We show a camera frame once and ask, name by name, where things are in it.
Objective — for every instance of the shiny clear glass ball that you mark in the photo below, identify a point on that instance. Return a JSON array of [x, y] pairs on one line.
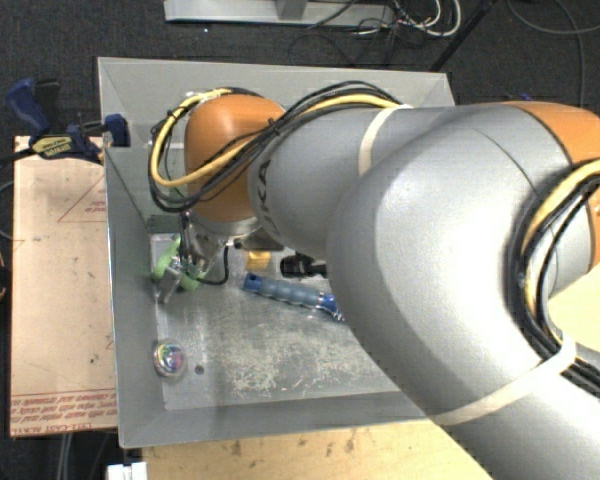
[[170, 358]]

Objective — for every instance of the grey metal bin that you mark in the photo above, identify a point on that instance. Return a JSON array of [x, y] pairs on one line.
[[260, 348]]

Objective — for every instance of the light green round toy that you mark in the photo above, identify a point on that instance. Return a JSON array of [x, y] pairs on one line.
[[161, 264]]

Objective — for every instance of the small yellow block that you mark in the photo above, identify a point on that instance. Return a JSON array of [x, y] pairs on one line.
[[258, 259]]

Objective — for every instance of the brown cardboard board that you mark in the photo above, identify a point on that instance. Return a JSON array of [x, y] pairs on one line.
[[60, 288]]

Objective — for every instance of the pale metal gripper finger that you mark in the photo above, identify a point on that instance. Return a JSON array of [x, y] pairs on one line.
[[168, 283]]

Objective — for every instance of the black cylinder on white bracket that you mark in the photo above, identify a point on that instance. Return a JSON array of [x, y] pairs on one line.
[[300, 267]]

